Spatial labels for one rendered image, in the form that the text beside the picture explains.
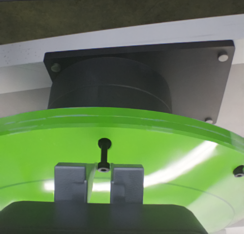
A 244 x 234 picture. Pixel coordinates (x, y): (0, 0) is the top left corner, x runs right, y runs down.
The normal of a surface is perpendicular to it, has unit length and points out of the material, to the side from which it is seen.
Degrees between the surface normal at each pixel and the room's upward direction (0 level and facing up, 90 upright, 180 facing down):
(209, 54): 0
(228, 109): 0
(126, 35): 90
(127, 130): 24
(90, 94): 90
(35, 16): 0
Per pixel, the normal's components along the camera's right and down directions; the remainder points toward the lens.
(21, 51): -0.17, -0.55
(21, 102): 0.00, 0.83
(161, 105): 0.76, -0.36
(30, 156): -0.12, 0.54
